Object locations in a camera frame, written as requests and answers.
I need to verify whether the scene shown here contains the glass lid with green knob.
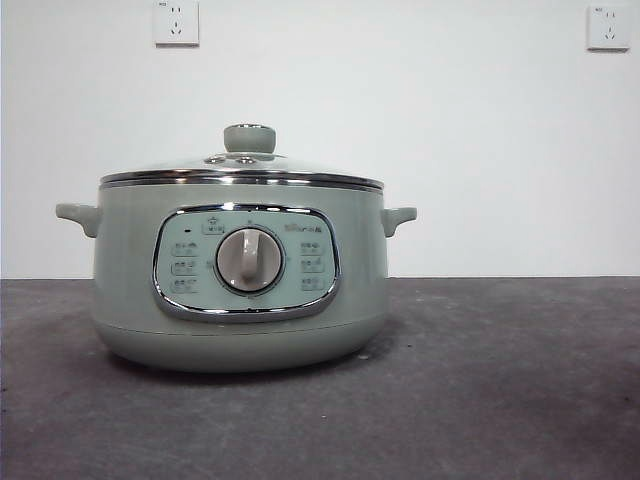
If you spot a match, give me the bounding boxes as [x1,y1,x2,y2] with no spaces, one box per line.
[98,122,385,194]

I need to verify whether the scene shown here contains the pale green electric cooking pot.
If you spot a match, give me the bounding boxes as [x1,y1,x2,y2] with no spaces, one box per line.
[53,180,419,374]

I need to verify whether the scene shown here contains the white wall power outlet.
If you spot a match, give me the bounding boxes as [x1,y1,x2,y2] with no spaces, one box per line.
[585,4,632,53]
[153,0,201,49]

